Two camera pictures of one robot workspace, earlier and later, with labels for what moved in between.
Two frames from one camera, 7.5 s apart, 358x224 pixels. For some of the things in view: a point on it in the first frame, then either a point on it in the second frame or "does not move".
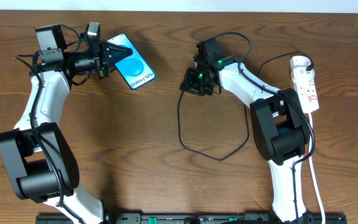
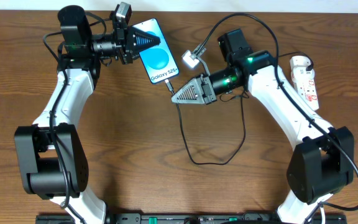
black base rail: [196, 219] does not move
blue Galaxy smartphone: [133, 68] → [158, 60]
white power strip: [304, 84] does not move
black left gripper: [101, 59] → [123, 44]
